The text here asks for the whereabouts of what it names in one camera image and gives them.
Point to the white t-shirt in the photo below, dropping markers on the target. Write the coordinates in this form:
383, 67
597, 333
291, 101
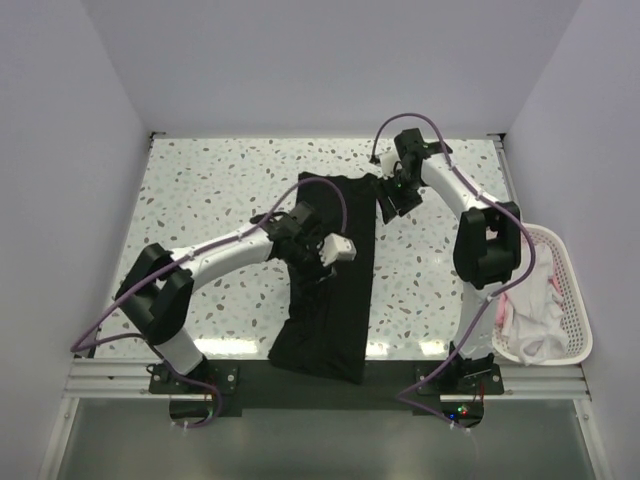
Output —
551, 347

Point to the black t-shirt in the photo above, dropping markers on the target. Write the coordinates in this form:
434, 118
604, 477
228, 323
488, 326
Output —
326, 333

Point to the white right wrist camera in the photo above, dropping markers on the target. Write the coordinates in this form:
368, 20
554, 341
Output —
390, 163

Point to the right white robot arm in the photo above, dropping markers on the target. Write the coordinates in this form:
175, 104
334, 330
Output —
487, 248

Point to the white plastic laundry basket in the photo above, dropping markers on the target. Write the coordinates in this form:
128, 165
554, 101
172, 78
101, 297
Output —
575, 320

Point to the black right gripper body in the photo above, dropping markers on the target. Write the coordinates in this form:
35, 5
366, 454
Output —
402, 192

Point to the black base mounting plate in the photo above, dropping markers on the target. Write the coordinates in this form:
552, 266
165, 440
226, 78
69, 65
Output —
465, 411

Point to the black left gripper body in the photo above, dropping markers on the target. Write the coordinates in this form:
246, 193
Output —
305, 262

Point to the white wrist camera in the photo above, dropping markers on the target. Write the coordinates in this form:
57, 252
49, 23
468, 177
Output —
390, 163
336, 248

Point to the aluminium front rail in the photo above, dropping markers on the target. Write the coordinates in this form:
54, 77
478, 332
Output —
125, 378

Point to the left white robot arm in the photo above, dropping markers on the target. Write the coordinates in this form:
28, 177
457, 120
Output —
156, 293

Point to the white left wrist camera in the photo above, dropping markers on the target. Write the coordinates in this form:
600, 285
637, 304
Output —
336, 248

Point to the pink t-shirt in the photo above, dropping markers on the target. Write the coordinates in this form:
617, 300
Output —
532, 309

